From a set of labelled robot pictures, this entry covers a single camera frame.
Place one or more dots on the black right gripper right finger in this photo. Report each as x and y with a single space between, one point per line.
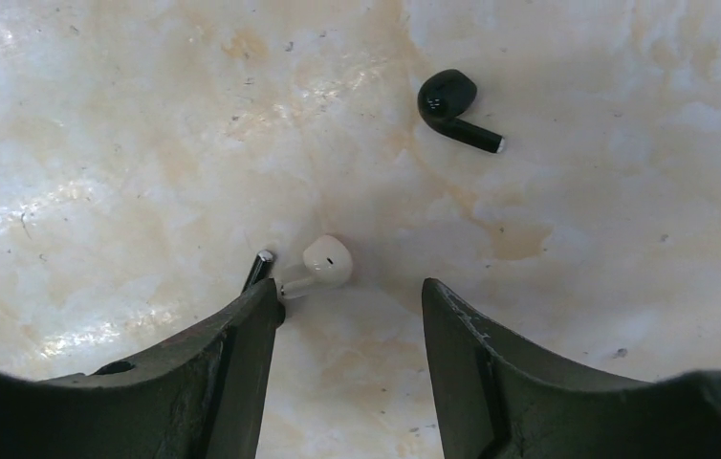
499 395

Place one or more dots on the white earbud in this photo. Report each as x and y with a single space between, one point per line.
326 264

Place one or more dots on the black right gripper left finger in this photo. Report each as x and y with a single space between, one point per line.
197 394

